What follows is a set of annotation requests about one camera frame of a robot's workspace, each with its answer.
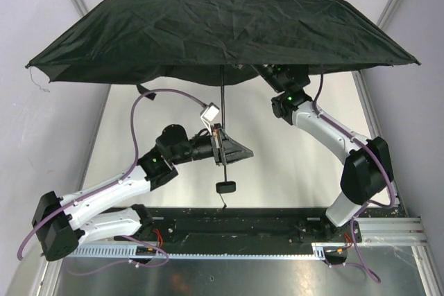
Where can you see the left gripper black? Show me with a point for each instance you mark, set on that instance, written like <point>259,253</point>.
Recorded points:
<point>219,148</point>

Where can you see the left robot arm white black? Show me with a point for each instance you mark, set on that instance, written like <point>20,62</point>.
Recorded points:
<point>63,223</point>

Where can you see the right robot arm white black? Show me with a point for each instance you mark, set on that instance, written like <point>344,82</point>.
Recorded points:
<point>367,176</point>

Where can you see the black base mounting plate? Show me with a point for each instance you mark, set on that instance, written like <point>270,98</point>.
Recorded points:
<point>300,224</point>

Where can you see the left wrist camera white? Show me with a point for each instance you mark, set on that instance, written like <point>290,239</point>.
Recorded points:
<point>208,114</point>

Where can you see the left aluminium table rail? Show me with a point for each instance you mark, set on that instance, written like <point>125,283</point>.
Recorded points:
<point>93,107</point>

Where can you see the slotted grey cable duct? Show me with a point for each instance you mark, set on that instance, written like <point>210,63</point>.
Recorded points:
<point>310,251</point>

